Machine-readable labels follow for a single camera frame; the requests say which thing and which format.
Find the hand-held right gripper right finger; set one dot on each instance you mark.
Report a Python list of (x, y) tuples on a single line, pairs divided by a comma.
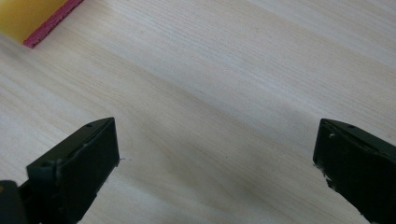
[(358, 165)]

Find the yellow and pink sponge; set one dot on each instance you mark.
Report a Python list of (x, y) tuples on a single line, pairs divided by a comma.
[(29, 17)]

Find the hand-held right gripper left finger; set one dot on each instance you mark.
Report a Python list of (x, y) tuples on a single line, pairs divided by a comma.
[(79, 168)]

